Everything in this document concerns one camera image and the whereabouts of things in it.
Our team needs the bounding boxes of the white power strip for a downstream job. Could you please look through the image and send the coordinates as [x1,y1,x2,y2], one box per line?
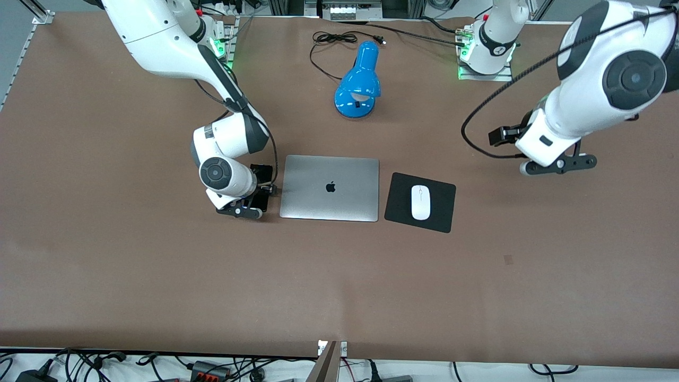
[323,0,384,21]

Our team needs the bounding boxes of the white computer mouse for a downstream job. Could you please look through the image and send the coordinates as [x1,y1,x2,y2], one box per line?
[411,184,432,221]

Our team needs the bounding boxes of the grey box with orange connectors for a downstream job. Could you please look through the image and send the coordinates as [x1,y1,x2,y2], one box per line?
[190,360,232,382]

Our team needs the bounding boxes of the black power adapter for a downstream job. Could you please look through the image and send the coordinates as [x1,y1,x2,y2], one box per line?
[15,369,58,382]

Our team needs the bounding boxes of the black mouse pad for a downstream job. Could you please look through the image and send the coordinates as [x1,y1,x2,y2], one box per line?
[384,172,457,234]

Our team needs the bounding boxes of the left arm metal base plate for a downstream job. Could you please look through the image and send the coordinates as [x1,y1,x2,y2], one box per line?
[457,24,514,82]

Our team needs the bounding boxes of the thick black table cable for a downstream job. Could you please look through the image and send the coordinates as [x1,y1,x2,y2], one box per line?
[334,20,467,48]

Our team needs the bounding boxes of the black floor cable loop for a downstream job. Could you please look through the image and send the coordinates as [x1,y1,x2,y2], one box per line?
[528,363,580,376]

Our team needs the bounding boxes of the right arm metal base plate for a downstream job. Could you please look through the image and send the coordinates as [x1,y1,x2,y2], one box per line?
[211,16,237,68]

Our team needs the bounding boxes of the thin black lamp cable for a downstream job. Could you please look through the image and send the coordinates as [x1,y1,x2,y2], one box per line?
[309,31,387,81]

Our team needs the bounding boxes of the silver closed laptop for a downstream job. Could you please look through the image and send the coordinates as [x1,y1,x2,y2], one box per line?
[279,154,380,223]

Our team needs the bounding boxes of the brown camera support post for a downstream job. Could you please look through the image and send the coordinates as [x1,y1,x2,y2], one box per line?
[307,341,340,382]

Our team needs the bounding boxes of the black smartphone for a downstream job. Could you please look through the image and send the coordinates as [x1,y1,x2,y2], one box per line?
[249,164,274,212]

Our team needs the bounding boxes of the blue desk lamp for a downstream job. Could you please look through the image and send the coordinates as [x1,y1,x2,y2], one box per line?
[334,40,381,119]

